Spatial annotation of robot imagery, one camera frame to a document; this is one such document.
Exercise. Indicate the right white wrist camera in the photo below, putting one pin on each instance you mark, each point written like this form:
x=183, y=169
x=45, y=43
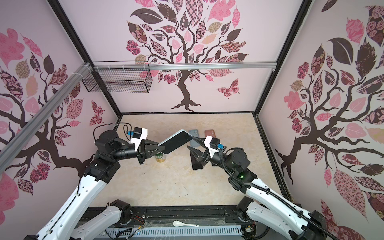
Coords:
x=213, y=145

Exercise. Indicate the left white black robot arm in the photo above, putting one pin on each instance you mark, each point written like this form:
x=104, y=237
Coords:
x=111, y=150

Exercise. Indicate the grey aluminium rail left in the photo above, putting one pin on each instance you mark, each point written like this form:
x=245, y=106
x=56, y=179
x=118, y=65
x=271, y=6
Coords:
x=12, y=149

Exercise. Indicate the grey aluminium rail back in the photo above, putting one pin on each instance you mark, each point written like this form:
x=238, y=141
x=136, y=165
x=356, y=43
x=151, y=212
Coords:
x=199, y=66

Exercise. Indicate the black phone sideways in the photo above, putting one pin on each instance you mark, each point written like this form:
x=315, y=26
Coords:
x=195, y=164

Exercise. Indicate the pink phone case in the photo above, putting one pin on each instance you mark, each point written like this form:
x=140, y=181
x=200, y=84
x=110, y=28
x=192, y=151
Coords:
x=210, y=133

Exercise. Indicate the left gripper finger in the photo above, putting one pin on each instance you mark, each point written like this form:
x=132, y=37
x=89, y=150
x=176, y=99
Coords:
x=153, y=150
x=150, y=144

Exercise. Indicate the grey aluminium rail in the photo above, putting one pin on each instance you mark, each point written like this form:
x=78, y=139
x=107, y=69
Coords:
x=12, y=149
x=199, y=66

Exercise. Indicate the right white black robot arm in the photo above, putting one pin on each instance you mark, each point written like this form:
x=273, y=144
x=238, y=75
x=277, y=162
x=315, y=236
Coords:
x=261, y=203

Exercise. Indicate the black wire basket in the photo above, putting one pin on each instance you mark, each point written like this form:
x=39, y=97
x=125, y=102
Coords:
x=119, y=77

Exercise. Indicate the white plastic spoon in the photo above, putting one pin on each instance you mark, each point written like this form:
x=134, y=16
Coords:
x=181, y=224

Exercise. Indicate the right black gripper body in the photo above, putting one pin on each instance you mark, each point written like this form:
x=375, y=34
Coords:
x=208, y=156

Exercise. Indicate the white slotted cable duct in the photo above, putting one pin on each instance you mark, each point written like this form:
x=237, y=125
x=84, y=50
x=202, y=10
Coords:
x=167, y=232

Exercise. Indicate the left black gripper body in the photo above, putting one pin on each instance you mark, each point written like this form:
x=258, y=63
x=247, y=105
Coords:
x=140, y=154

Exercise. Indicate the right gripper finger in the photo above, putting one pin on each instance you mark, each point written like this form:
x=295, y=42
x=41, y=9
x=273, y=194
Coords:
x=198, y=155
x=198, y=141

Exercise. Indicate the green gold drink can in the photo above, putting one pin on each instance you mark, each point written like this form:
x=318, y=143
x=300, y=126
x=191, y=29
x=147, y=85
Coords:
x=160, y=157

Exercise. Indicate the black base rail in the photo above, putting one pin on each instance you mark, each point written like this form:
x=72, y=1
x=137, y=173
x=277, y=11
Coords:
x=218, y=214

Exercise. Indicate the light blue phone case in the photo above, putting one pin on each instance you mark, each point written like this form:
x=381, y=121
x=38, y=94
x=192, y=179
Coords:
x=194, y=133

